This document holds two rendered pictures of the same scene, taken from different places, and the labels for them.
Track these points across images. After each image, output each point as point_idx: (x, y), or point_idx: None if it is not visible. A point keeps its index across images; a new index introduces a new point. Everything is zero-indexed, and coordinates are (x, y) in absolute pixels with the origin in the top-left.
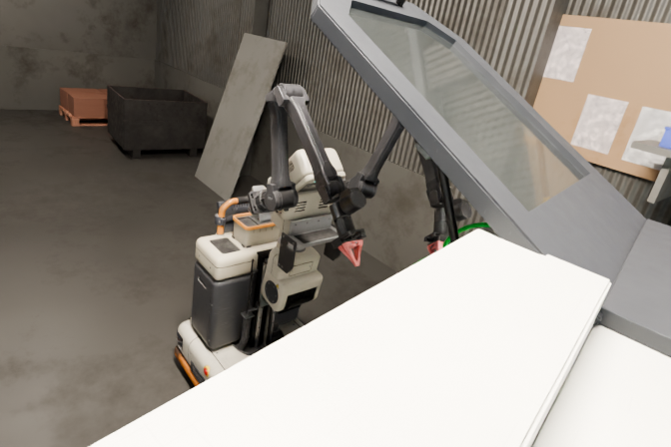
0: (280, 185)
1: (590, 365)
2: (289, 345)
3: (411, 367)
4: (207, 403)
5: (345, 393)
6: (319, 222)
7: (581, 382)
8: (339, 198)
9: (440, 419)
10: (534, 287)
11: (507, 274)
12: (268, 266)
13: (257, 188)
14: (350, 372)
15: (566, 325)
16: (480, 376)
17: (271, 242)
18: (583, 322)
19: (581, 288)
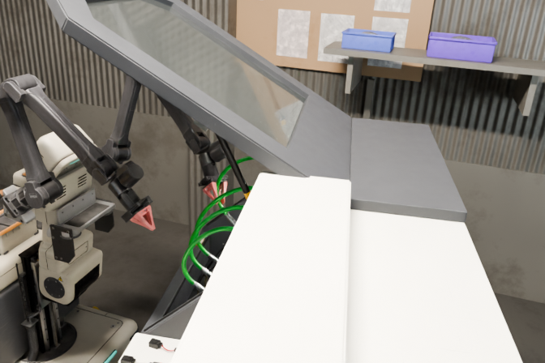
0: (40, 180)
1: (354, 237)
2: (209, 298)
3: (279, 279)
4: (195, 344)
5: (257, 306)
6: (83, 200)
7: (354, 249)
8: (117, 175)
9: (306, 296)
10: (314, 203)
11: (295, 201)
12: (41, 264)
13: (8, 190)
14: (251, 296)
15: (339, 220)
16: (313, 267)
17: (28, 239)
18: (346, 215)
19: (337, 193)
